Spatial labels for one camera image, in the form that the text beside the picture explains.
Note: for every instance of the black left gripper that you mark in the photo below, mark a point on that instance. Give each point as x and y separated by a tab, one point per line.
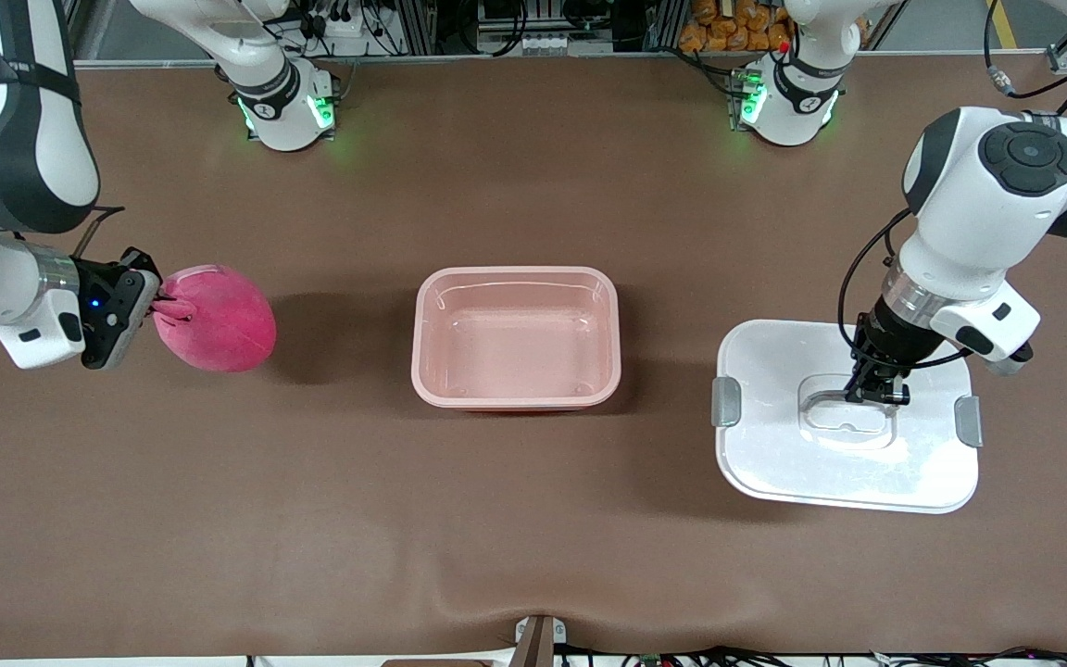
893	344

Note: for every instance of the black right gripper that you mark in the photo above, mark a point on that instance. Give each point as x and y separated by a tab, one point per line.
96	279

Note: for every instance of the pink plush toy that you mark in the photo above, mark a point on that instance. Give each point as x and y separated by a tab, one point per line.
219	320

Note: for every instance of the white box lid grey clips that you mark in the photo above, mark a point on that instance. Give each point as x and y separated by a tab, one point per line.
774	445

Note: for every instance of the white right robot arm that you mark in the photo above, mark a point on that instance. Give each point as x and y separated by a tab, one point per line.
24	157

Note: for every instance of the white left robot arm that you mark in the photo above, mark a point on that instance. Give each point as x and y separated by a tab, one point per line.
978	195

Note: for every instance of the brown table mat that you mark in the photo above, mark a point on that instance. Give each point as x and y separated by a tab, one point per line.
219	509

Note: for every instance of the white power strip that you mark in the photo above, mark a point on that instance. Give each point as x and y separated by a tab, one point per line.
348	42

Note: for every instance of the clear plastic bin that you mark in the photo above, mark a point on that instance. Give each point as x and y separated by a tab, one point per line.
515	352

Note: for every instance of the orange snack bag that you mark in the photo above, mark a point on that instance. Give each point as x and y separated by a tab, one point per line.
728	28

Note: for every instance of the wooden clamp bracket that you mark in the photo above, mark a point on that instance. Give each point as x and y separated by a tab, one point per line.
538	644

